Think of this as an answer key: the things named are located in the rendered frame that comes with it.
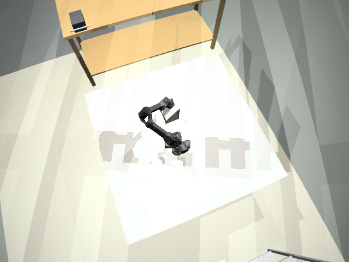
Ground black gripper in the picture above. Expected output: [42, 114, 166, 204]
[164, 140, 191, 149]

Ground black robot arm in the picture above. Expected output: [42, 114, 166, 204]
[138, 96, 189, 154]

